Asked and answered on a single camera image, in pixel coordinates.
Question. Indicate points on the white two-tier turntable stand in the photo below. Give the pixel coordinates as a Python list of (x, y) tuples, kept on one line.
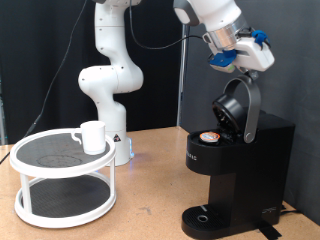
[(66, 196)]

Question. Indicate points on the silver metal frame post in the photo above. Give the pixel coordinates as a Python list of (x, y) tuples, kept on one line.
[(2, 123), (182, 83)]

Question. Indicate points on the black tape strip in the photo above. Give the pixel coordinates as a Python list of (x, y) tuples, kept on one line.
[(268, 230)]

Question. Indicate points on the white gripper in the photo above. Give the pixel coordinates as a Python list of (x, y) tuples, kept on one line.
[(256, 56)]

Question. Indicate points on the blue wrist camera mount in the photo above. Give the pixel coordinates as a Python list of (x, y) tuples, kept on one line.
[(221, 58)]

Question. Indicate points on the white mug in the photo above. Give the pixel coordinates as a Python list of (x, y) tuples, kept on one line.
[(93, 138)]

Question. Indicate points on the black Keurig coffee machine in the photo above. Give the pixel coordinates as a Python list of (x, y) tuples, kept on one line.
[(250, 173)]

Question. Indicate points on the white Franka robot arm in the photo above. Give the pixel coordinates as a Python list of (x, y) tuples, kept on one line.
[(110, 80)]

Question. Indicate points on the black curtain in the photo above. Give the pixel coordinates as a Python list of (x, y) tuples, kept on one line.
[(26, 33)]

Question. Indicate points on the orange-lidded coffee pod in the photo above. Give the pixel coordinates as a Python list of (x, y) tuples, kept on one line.
[(210, 136)]

